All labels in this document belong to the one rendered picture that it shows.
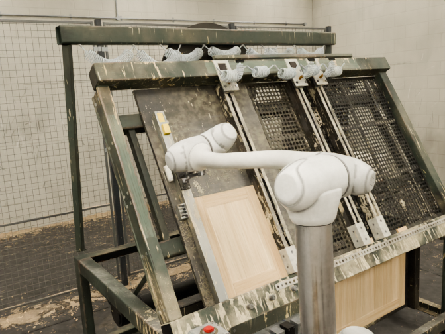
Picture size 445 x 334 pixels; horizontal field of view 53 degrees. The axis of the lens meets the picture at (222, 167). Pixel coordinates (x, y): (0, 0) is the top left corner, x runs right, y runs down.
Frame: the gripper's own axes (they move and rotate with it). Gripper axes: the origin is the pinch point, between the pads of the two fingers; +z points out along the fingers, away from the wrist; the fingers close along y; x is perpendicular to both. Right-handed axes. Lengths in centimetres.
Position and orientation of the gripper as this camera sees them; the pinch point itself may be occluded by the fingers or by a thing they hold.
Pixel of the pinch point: (185, 173)
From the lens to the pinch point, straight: 197.5
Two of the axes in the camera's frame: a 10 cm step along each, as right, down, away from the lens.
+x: 8.2, -1.5, 5.6
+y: 3.4, 9.1, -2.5
